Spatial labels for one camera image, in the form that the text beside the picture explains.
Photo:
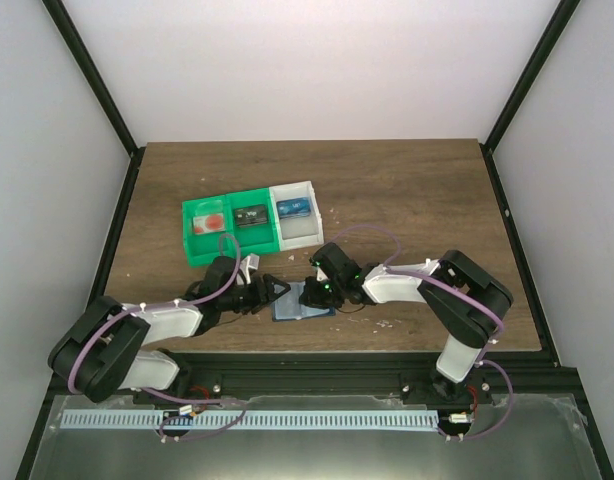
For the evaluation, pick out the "red white card stack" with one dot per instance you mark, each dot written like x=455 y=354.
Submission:
x=207 y=224

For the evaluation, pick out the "left black frame post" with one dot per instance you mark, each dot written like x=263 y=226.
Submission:
x=79 y=51

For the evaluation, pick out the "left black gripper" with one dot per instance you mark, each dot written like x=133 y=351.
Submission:
x=266 y=294

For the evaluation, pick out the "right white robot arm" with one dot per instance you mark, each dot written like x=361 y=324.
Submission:
x=468 y=301

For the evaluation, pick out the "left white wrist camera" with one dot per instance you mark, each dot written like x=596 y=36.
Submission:
x=247 y=268

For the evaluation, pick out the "white translucent bin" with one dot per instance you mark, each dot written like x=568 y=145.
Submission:
x=297 y=233

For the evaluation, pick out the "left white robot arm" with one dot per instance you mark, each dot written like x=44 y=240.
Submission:
x=104 y=351

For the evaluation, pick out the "blue card holder wallet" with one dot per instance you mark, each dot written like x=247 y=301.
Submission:
x=288 y=308

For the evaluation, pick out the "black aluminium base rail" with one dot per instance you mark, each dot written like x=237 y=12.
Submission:
x=410 y=376

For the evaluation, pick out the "blue card stack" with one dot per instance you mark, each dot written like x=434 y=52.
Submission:
x=293 y=208

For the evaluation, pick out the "light blue slotted cable duct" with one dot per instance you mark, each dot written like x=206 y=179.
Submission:
x=383 y=420

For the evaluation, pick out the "green bin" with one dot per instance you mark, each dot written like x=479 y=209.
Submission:
x=200 y=250
x=262 y=239

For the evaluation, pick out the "black frame post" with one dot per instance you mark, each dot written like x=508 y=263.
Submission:
x=79 y=51
x=549 y=38

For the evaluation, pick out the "right black frame post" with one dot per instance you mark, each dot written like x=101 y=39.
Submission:
x=549 y=38

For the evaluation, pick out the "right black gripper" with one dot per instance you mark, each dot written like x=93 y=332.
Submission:
x=309 y=297

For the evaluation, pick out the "black card stack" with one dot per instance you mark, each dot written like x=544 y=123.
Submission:
x=249 y=216

